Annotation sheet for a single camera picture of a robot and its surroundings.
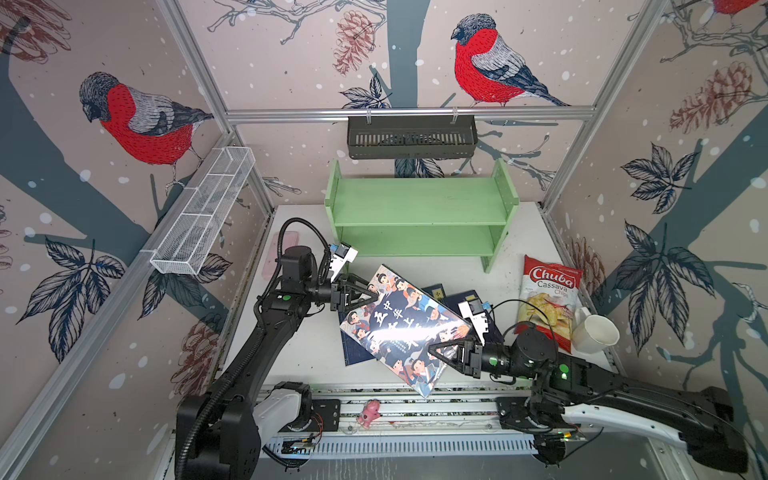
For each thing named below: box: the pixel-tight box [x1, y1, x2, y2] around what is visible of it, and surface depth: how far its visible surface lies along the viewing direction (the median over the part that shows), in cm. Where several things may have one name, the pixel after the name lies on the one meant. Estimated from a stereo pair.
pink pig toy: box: [356, 399, 383, 429], surface depth 74 cm
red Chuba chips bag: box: [514, 255, 582, 354], surface depth 92 cm
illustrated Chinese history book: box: [339, 264, 475, 399], surface depth 62 cm
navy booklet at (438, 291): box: [421, 283, 447, 304], surface depth 97 cm
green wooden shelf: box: [325, 158, 520, 274], surface depth 95 cm
